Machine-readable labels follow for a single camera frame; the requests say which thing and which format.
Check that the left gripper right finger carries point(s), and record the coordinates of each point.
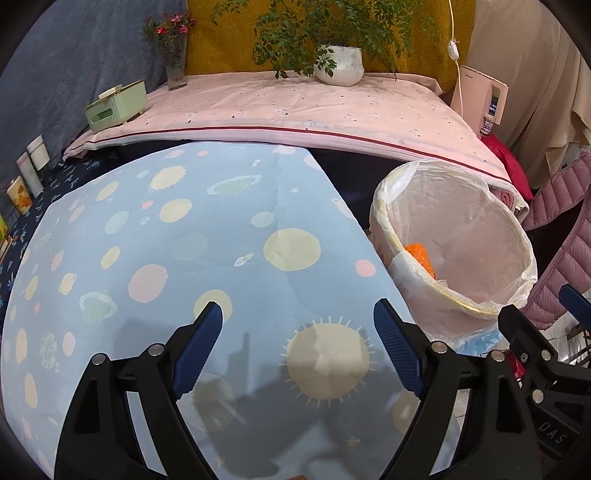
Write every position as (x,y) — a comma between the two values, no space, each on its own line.
(406,346)

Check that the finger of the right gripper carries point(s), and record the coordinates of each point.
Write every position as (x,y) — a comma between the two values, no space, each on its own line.
(576,304)

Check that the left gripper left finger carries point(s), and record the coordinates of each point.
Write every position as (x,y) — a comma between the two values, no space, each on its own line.
(189,348)

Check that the white lined trash bin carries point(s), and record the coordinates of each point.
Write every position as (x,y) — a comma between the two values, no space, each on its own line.
(480,253)

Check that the mauve puffer jacket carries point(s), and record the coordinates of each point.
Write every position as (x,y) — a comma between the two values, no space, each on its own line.
(558,226)

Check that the light blue dotted tablecloth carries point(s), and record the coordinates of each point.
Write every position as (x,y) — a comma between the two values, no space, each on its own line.
(113,260)

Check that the red cushion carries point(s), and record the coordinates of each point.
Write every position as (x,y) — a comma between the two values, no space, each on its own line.
(511,164)

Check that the green dotted box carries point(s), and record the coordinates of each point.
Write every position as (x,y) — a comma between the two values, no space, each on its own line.
(5,238)

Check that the pink electric kettle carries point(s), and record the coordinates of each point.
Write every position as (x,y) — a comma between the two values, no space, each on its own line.
(479,99)

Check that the orange patterned cup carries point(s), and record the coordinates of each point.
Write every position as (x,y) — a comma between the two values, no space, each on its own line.
(19,195)

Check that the white cosmetic bottle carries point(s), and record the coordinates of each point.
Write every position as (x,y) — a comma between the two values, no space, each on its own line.
(29,174)

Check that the white cosmetic tube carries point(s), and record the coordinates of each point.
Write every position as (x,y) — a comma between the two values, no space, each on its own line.
(38,153)

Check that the green tissue box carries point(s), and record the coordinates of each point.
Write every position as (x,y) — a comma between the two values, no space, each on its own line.
(116,106)

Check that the beige curtain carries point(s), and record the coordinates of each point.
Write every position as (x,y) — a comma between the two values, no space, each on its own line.
(522,44)

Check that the mustard yellow blanket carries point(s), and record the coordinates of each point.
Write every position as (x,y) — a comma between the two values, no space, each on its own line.
(441,37)

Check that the glass vase with flowers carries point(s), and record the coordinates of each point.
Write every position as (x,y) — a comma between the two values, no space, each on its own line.
(170,33)

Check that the blue blanket backdrop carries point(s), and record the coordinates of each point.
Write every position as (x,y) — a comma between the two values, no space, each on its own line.
(74,51)

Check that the white potted green plant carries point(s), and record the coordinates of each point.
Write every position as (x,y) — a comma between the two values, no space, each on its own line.
(303,36)

